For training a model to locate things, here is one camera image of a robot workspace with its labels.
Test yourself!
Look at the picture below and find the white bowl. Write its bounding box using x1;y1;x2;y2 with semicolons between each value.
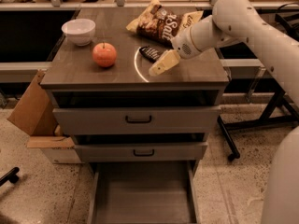
62;19;95;46

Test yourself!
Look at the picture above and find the grey wooden drawer cabinet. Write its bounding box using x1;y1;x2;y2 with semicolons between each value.
39;7;231;224

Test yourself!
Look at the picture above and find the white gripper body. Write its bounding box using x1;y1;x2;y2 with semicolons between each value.
171;28;202;59

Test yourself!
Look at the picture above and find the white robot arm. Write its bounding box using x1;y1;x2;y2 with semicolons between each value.
149;0;299;224

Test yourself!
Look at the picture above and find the grey drawer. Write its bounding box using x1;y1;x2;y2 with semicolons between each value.
88;161;200;224
53;91;220;135
75;133;207;162

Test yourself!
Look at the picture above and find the top grey drawer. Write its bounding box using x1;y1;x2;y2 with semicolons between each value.
53;91;220;135

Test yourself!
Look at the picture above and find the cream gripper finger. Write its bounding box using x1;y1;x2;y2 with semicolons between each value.
149;49;180;76

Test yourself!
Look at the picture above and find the black rxbar chocolate bar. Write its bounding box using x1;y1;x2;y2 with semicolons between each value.
139;46;162;63

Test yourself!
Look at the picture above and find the yellow brown chip bag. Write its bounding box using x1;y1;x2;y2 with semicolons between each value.
126;0;203;47

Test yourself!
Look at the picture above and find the black chair leg caster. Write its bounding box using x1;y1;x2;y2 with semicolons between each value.
0;167;20;187

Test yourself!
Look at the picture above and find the bottom grey drawer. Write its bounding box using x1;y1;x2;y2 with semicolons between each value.
88;161;200;224

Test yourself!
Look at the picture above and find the brown cardboard box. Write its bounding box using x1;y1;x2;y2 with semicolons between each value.
7;69;82;165

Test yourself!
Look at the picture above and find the orange apple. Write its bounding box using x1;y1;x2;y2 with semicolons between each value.
93;42;117;68

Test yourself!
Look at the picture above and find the black stand with table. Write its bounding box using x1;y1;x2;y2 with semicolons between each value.
218;6;299;161

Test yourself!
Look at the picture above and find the middle grey drawer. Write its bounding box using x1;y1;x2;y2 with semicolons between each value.
75;133;207;162

